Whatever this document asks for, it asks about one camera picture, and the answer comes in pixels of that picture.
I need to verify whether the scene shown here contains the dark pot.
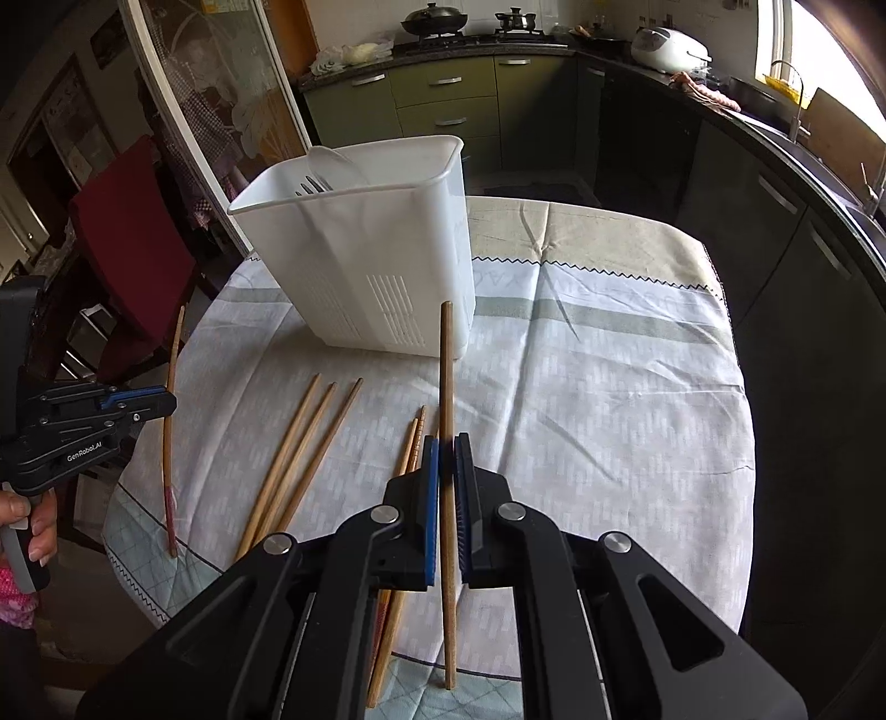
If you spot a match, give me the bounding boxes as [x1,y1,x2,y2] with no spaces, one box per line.
[728,76,780,115]

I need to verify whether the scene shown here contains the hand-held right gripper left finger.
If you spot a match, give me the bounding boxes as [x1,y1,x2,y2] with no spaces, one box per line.
[76,435,444,720]

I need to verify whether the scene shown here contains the person's left hand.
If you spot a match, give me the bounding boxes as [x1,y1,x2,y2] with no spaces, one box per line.
[0,485,58,569]

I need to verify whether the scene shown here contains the wooden cutting board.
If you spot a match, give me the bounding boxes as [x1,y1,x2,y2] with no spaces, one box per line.
[806,86,886,181]

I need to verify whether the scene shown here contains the white rice cooker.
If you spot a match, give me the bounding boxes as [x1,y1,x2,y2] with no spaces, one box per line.
[630,26,710,74]

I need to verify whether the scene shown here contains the white plastic bag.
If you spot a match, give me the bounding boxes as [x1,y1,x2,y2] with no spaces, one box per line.
[309,40,395,76]

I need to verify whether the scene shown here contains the black wok with lid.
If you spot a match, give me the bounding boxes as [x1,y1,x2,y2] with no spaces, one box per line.
[400,2,468,37]

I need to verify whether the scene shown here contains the thin red-tipped wooden chopstick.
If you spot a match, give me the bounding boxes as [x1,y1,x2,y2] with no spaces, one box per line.
[163,305,188,559]

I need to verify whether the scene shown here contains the kitchen window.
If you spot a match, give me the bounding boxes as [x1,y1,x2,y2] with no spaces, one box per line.
[754,0,873,91]

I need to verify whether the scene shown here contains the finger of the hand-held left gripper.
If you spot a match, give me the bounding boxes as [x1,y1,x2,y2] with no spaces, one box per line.
[97,386,174,407]
[104,403,178,426]

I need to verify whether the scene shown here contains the black gas stove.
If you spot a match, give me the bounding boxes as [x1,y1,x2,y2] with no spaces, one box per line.
[394,28,569,49]

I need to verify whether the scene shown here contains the small steel faucet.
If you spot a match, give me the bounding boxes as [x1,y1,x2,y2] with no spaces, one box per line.
[770,60,811,140]

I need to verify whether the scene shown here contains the black built-in appliance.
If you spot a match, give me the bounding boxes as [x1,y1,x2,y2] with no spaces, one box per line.
[574,65,700,223]

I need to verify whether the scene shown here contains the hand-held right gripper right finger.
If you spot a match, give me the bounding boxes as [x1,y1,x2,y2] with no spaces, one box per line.
[453,433,807,720]

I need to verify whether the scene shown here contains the red covered chair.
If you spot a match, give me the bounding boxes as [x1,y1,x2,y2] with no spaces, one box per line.
[69,135,202,389]

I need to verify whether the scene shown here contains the black frying pan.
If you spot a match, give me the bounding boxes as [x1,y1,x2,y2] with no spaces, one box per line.
[571,28,631,56]

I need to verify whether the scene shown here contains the white plastic spoon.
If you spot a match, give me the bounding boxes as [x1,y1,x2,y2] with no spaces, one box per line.
[306,145,371,191]

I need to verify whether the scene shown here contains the white plastic utensil holder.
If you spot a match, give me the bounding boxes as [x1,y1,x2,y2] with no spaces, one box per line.
[228,135,477,359]

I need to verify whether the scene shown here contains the wall poster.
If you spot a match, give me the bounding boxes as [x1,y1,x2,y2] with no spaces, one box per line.
[42,59,115,181]

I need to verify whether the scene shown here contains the small black pot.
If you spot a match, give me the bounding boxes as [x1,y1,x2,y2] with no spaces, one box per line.
[493,7,548,34]

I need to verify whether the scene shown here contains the person's pink clothing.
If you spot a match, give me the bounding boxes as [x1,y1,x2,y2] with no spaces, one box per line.
[0,560,39,628]

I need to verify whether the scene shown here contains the glass sliding door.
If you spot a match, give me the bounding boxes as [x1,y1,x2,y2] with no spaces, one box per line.
[117,0,312,257]

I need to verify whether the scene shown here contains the framed wall picture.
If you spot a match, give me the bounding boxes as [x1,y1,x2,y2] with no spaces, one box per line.
[90,14,132,70]

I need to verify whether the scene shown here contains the green lower kitchen cabinets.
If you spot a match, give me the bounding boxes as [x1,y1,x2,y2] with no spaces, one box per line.
[297,50,886,666]

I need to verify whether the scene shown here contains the pink cloth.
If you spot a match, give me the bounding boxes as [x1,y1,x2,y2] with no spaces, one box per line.
[670,71,741,113]

